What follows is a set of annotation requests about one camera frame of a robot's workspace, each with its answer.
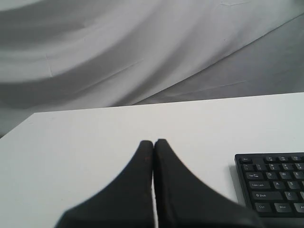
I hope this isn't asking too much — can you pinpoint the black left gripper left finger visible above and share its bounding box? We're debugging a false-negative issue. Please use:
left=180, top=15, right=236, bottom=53
left=56, top=141, right=154, bottom=228

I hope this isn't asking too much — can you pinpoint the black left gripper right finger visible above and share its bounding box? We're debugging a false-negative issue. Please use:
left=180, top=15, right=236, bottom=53
left=154, top=139, right=264, bottom=228

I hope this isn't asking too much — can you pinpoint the black acer keyboard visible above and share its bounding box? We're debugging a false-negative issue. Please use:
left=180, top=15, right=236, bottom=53
left=235, top=152, right=304, bottom=218

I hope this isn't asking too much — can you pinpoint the white backdrop cloth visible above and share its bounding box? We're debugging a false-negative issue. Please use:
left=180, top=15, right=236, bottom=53
left=0, top=0, right=304, bottom=135

